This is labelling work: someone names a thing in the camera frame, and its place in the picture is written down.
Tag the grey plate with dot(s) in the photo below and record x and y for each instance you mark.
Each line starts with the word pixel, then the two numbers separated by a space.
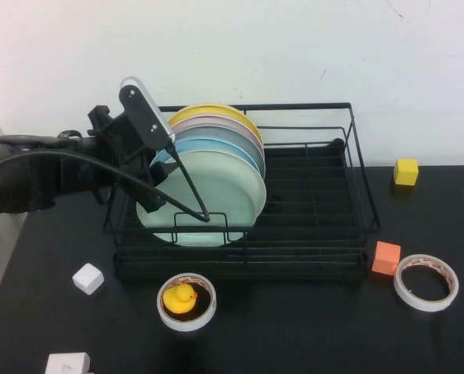
pixel 224 133

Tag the yellow cube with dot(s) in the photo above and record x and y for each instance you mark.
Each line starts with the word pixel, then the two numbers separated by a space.
pixel 406 173

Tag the pink plate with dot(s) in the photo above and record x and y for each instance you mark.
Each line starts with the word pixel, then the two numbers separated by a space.
pixel 216 120

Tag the cream white plate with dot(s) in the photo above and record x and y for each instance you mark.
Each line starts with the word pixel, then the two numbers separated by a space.
pixel 261 191

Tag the orange cube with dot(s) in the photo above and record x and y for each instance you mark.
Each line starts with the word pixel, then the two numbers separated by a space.
pixel 385 259

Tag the yellow rubber duck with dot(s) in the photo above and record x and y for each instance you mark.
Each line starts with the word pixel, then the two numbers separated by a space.
pixel 177 300

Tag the yellow plate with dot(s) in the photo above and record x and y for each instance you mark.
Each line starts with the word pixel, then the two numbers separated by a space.
pixel 208 111

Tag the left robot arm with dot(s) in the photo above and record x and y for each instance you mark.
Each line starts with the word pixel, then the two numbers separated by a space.
pixel 21 179

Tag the white rectangular block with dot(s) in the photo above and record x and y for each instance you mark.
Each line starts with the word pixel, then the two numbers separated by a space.
pixel 66 364

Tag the blue plate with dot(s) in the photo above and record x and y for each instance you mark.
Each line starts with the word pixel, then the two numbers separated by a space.
pixel 200 144

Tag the white cube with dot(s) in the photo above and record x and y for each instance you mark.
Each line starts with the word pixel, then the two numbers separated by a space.
pixel 88 278

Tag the white tape roll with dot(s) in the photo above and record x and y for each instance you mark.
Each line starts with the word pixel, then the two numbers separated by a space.
pixel 401 290
pixel 185 324

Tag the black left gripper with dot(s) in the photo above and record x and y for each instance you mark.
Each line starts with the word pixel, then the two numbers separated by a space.
pixel 118 140

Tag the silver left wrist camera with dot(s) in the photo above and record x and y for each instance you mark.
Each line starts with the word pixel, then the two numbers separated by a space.
pixel 142 113

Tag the mint green plate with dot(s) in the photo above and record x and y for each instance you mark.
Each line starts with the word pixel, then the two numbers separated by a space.
pixel 224 195

